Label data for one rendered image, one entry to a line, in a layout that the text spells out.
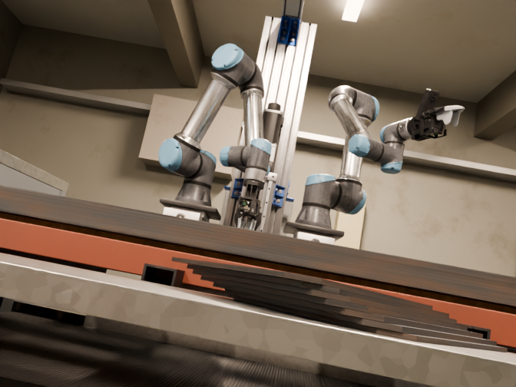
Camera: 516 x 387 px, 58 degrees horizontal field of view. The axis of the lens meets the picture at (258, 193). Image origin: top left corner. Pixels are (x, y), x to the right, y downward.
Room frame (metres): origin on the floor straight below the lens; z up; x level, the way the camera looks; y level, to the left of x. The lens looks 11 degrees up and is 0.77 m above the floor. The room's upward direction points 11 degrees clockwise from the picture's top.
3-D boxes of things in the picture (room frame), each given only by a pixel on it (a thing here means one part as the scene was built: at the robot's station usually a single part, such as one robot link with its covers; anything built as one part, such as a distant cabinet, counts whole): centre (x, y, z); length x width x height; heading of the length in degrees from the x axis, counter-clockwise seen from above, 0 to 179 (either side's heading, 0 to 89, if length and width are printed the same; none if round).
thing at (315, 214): (1.85, -0.24, 1.09); 0.15 x 0.15 x 0.10
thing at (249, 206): (1.53, 0.02, 1.05); 0.09 x 0.08 x 0.12; 175
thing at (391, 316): (0.53, -0.11, 0.77); 0.45 x 0.20 x 0.04; 84
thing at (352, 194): (1.90, -0.37, 1.41); 0.15 x 0.12 x 0.55; 114
